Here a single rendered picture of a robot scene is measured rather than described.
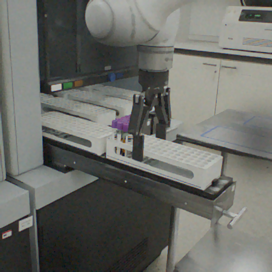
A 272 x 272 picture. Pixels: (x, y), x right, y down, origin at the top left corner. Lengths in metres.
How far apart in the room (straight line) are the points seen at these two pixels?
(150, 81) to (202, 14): 3.23
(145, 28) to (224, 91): 2.66
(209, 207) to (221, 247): 0.78
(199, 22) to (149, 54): 3.25
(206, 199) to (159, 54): 0.35
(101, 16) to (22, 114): 0.46
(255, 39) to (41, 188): 2.49
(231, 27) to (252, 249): 2.10
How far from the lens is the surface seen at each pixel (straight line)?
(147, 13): 0.70
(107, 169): 0.99
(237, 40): 3.27
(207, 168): 0.85
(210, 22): 4.05
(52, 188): 1.08
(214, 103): 3.40
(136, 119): 0.87
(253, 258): 1.60
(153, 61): 0.86
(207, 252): 1.58
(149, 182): 0.91
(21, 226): 1.05
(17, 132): 1.06
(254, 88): 3.25
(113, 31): 0.68
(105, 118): 1.23
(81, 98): 1.45
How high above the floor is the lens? 1.20
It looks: 19 degrees down
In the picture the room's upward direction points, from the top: 2 degrees clockwise
